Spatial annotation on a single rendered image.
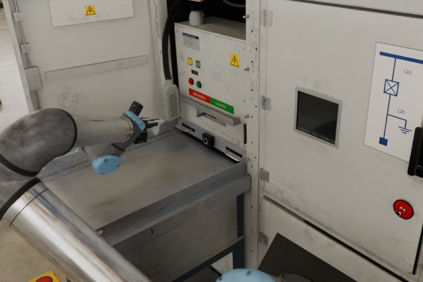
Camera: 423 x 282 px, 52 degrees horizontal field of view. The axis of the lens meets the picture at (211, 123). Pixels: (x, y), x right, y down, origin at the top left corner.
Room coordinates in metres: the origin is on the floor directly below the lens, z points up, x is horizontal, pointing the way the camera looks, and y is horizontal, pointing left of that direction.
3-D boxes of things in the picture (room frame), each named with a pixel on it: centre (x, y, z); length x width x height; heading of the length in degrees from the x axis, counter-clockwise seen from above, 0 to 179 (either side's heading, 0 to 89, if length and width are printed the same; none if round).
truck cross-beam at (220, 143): (1.78, -0.01, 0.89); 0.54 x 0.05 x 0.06; 38
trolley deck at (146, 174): (1.54, 0.31, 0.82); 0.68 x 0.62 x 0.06; 128
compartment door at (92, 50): (1.90, 0.52, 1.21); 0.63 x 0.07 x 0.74; 116
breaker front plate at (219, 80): (1.77, 0.00, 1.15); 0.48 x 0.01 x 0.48; 38
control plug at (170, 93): (1.89, 0.19, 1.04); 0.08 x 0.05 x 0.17; 128
